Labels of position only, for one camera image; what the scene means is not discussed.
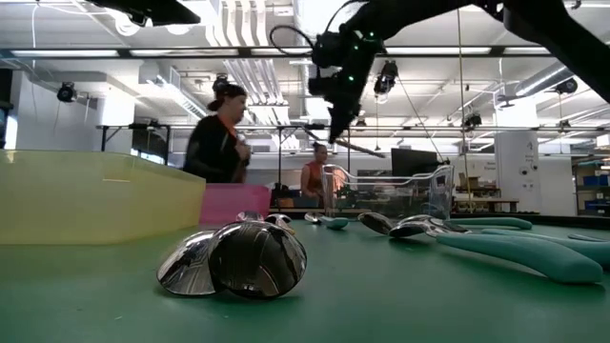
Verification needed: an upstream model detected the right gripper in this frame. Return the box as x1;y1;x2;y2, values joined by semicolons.
307;28;387;144

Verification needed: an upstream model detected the teal-handled metal spoon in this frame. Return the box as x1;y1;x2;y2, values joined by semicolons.
356;212;534;236
388;222;605;286
303;211;350;232

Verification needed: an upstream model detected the black-handled metal spoon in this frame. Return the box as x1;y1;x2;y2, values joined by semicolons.
409;213;610;269

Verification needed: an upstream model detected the dark diagonal rod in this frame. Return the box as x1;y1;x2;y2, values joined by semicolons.
304;126;387;159

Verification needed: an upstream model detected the person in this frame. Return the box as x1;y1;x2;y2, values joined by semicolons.
299;141;336;201
182;83;253;185

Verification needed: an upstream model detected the black monitor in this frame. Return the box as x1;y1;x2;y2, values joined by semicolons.
390;147;452;178

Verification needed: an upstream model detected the clear plastic bin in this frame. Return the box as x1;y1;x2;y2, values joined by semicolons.
321;163;455;221

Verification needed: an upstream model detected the pink plastic bin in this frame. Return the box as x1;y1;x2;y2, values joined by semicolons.
198;183;273;226

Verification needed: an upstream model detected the background work table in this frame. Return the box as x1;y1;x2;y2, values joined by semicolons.
452;195;521;214

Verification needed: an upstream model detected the green table mat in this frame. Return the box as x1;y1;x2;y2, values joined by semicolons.
0;212;610;343

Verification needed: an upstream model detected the shelf with blue bins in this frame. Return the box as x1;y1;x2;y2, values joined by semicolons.
570;155;610;216

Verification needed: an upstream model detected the yellow translucent plastic bin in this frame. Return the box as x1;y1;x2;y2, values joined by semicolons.
0;149;207;247

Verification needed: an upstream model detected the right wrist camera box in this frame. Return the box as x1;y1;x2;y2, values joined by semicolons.
311;29;352;69

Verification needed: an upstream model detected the black background rig frame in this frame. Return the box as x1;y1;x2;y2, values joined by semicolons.
96;122;610;168

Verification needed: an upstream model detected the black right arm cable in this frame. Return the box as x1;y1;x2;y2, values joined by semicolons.
269;23;318;57

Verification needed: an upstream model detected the black overhead frame bar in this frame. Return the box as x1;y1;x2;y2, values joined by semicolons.
0;45;610;61

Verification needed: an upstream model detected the silver ventilation duct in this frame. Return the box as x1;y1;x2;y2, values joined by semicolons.
513;59;590;98

